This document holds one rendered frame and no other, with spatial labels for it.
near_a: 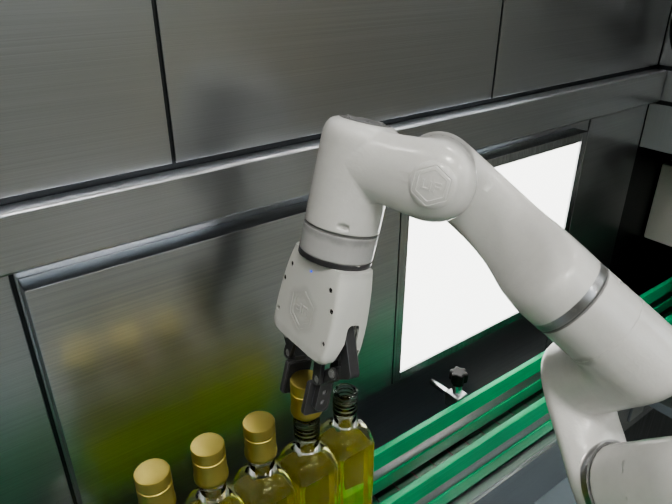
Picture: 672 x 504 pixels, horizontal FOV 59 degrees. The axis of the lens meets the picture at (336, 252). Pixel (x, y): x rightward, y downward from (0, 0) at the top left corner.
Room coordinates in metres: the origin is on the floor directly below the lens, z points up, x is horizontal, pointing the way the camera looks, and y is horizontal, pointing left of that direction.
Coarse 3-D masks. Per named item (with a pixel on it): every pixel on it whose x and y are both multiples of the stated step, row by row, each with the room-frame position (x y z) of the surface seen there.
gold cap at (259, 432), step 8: (248, 416) 0.48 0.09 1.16; (256, 416) 0.48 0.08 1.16; (264, 416) 0.48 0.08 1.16; (272, 416) 0.48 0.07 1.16; (248, 424) 0.47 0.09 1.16; (256, 424) 0.47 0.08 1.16; (264, 424) 0.47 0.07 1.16; (272, 424) 0.47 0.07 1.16; (248, 432) 0.46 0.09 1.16; (256, 432) 0.46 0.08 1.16; (264, 432) 0.46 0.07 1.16; (272, 432) 0.47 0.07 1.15; (248, 440) 0.46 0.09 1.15; (256, 440) 0.46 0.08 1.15; (264, 440) 0.46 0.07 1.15; (272, 440) 0.47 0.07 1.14; (248, 448) 0.46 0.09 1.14; (256, 448) 0.46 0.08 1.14; (264, 448) 0.46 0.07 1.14; (272, 448) 0.47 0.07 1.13; (248, 456) 0.46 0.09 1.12; (256, 456) 0.46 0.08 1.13; (264, 456) 0.46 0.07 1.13; (272, 456) 0.46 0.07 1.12
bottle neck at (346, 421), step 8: (344, 384) 0.56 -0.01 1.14; (336, 392) 0.54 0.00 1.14; (344, 392) 0.56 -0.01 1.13; (352, 392) 0.55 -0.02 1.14; (336, 400) 0.54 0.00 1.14; (344, 400) 0.53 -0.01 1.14; (352, 400) 0.54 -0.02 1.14; (336, 408) 0.54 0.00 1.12; (344, 408) 0.53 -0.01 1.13; (352, 408) 0.54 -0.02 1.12; (336, 416) 0.54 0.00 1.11; (344, 416) 0.53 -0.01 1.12; (352, 416) 0.54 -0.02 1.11; (336, 424) 0.54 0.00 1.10; (344, 424) 0.53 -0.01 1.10; (352, 424) 0.54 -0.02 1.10
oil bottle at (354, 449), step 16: (320, 432) 0.54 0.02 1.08; (336, 432) 0.53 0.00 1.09; (352, 432) 0.53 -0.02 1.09; (368, 432) 0.54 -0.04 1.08; (336, 448) 0.52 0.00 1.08; (352, 448) 0.52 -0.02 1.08; (368, 448) 0.53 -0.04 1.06; (352, 464) 0.52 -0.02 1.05; (368, 464) 0.53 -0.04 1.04; (352, 480) 0.52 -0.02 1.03; (368, 480) 0.53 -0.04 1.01; (352, 496) 0.52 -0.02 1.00; (368, 496) 0.53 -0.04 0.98
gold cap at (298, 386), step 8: (296, 376) 0.51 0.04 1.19; (304, 376) 0.51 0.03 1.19; (296, 384) 0.50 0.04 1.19; (304, 384) 0.50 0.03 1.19; (296, 392) 0.49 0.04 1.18; (304, 392) 0.49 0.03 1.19; (296, 400) 0.49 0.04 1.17; (296, 408) 0.49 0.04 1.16; (296, 416) 0.49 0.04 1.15; (304, 416) 0.49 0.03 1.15; (312, 416) 0.49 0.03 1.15
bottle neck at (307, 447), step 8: (296, 424) 0.50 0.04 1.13; (304, 424) 0.49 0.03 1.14; (312, 424) 0.50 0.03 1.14; (296, 432) 0.50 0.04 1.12; (304, 432) 0.49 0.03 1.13; (312, 432) 0.49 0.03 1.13; (296, 440) 0.50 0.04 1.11; (304, 440) 0.49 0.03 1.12; (312, 440) 0.49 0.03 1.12; (296, 448) 0.50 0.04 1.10; (304, 448) 0.49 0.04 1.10; (312, 448) 0.50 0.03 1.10
